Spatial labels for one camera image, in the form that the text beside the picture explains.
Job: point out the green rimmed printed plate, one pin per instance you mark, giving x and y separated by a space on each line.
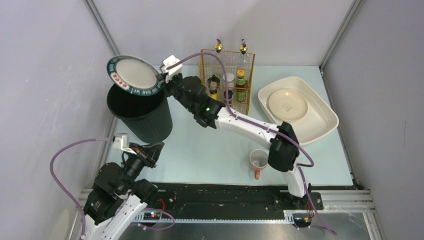
134 75

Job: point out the small yellow label bottle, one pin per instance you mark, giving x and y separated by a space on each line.
213 90

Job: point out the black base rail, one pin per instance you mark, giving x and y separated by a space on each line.
204 202

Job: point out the silver lid spice jar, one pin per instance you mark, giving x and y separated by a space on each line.
230 80

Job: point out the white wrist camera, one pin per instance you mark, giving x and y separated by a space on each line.
170 67
121 141

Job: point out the oil bottle with brown liquid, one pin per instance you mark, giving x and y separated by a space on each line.
244 58

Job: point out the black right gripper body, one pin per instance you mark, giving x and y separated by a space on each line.
169 84

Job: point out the small black lid spice jar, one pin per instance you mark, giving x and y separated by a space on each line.
228 96

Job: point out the cream plate with bear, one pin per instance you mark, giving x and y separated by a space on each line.
287 104

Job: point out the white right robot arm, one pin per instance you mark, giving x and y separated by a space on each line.
280 140

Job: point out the pink ceramic mug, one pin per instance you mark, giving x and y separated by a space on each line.
258 159

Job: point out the clear glass oil bottle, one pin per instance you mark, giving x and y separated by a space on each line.
218 46

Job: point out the white plastic basin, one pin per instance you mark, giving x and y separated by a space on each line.
320 119

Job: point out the black plastic trash bin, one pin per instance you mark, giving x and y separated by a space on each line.
148 117

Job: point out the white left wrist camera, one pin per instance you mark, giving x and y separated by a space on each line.
121 141

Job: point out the yellow wire basket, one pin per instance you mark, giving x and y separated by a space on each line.
209 65

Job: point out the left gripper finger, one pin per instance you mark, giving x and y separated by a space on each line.
152 158
153 148

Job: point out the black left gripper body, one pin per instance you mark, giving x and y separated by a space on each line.
145 155

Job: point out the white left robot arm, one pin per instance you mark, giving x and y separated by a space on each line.
117 195

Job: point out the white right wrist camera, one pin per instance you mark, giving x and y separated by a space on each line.
170 67

